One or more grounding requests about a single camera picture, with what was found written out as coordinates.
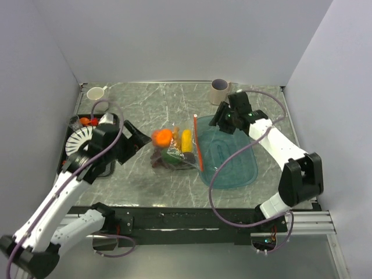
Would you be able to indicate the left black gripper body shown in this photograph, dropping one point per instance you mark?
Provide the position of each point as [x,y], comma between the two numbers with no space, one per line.
[121,151]

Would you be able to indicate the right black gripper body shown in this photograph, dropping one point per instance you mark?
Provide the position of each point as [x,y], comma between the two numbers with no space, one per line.
[228,124]

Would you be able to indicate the small orange pumpkin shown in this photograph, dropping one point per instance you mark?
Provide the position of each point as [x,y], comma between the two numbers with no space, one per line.
[162,138]

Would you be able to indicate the purple grape bunch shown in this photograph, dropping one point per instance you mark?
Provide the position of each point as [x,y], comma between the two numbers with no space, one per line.
[156,160]

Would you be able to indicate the yellow squash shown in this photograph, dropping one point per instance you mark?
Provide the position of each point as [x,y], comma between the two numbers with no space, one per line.
[186,141]

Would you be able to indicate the green lime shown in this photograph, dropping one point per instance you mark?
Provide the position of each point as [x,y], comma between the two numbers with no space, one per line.
[167,158]

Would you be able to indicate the orange ginger root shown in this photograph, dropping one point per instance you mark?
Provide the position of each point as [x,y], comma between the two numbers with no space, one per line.
[176,138]

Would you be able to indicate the clear zip top bag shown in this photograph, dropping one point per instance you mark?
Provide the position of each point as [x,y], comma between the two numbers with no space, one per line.
[190,124]

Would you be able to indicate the dark purple plum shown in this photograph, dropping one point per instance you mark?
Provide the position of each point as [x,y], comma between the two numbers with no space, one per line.
[189,157]

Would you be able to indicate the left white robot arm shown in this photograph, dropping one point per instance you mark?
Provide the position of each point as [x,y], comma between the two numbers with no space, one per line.
[38,245]

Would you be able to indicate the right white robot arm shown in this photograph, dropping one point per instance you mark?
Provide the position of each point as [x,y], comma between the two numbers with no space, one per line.
[301,172]

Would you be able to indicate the orange plastic spoon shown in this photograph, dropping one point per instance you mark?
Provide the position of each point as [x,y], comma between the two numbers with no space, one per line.
[89,122]

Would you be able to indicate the teal plastic tray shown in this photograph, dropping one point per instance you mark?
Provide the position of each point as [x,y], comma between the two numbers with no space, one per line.
[216,147]

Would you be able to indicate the striped white plate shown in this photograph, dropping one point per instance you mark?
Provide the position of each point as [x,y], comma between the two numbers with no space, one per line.
[77,139]

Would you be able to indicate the black tray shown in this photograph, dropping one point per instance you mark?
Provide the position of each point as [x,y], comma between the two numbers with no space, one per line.
[63,158]

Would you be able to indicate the clear plastic glass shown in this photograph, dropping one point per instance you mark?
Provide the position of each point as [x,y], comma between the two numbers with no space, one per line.
[75,123]

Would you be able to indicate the beige mug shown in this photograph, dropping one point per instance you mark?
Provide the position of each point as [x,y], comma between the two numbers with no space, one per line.
[219,90]

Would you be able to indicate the white cup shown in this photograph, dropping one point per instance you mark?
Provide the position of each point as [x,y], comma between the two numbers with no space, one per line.
[98,93]

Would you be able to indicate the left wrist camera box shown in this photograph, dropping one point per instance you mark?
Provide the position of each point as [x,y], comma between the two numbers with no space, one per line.
[107,118]

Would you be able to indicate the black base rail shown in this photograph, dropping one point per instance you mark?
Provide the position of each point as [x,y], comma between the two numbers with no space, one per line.
[173,226]

